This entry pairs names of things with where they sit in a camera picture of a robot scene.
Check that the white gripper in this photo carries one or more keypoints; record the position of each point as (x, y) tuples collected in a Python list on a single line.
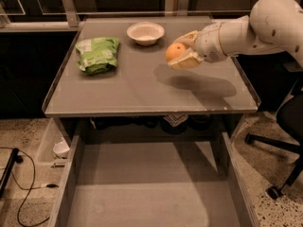
[(208, 44)]

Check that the orange fruit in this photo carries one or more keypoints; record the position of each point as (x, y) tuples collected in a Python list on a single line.
[(174, 51)]

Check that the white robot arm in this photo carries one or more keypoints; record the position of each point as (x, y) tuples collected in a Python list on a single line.
[(271, 27)]

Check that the grey counter cabinet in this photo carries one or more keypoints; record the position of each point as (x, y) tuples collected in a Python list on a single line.
[(142, 83)]

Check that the open grey drawer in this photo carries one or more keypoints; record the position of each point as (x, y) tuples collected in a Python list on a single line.
[(147, 181)]

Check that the white paper bowl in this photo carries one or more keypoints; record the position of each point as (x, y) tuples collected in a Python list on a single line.
[(145, 33)]

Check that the green chip bag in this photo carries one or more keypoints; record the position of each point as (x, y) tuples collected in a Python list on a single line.
[(97, 55)]

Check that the white bowl in bin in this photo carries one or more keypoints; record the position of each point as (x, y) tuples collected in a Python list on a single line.
[(61, 149)]

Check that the clear plastic storage bin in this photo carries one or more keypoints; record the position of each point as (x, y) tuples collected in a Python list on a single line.
[(45, 154)]

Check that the black flat device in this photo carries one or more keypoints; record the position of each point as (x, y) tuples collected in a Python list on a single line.
[(5, 177)]

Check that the metal railing bracket left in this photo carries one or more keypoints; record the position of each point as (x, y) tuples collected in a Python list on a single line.
[(71, 13)]

